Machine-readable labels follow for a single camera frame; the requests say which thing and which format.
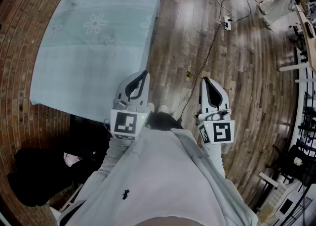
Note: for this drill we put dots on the white metal rack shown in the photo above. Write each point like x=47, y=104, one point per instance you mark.
x=300, y=66

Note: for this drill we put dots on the person's right forearm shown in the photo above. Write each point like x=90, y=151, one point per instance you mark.
x=214, y=158

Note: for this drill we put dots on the person's white shoe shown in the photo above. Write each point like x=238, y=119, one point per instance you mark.
x=151, y=107
x=163, y=108

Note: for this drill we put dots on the clear glass cup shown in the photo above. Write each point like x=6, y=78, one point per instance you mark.
x=108, y=40

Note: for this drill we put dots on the black office chair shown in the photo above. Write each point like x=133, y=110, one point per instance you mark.
x=37, y=175

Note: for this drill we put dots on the black mesh chair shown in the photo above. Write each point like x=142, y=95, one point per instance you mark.
x=298, y=163

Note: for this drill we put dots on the person's left forearm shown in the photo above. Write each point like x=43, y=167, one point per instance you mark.
x=116, y=150

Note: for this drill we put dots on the white power strip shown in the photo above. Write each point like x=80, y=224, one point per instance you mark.
x=227, y=23

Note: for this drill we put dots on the person's right white shoe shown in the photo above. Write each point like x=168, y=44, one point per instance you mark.
x=163, y=108

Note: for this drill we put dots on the person's light grey clothing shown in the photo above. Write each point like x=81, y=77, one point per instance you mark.
x=160, y=170

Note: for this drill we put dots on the pink item on chair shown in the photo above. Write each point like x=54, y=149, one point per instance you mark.
x=70, y=159

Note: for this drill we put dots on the light wooden desk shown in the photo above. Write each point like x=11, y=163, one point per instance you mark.
x=309, y=42

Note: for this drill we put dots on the person's black trousers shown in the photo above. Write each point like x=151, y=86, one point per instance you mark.
x=163, y=121

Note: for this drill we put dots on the person's left white shoe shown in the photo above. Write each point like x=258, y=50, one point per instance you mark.
x=151, y=107

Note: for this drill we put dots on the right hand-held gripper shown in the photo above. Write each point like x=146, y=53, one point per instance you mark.
x=221, y=131

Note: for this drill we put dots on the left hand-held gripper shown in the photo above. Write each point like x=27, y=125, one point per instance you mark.
x=124, y=123

